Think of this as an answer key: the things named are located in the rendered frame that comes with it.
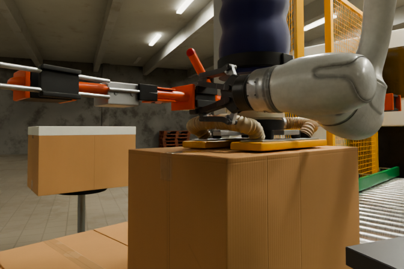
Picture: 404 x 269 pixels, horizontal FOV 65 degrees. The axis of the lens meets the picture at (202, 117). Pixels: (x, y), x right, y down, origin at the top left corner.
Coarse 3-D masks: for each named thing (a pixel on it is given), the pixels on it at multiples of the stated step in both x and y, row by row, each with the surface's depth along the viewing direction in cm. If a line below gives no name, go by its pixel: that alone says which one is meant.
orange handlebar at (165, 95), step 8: (8, 80) 52; (16, 80) 51; (24, 80) 51; (80, 88) 57; (88, 88) 58; (96, 88) 59; (104, 88) 60; (160, 88) 69; (168, 88) 71; (160, 96) 69; (168, 96) 71; (176, 96) 72; (184, 96) 74
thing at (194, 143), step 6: (216, 138) 98; (222, 138) 101; (228, 138) 101; (234, 138) 100; (240, 138) 102; (246, 138) 104; (186, 144) 94; (192, 144) 92; (198, 144) 90; (204, 144) 89; (210, 144) 90; (216, 144) 92; (222, 144) 93; (228, 144) 95
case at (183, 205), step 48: (144, 192) 85; (192, 192) 70; (240, 192) 65; (288, 192) 76; (336, 192) 92; (144, 240) 85; (192, 240) 70; (240, 240) 65; (288, 240) 75; (336, 240) 91
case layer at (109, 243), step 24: (48, 240) 132; (72, 240) 132; (96, 240) 131; (120, 240) 131; (0, 264) 109; (24, 264) 108; (48, 264) 108; (72, 264) 108; (96, 264) 108; (120, 264) 108
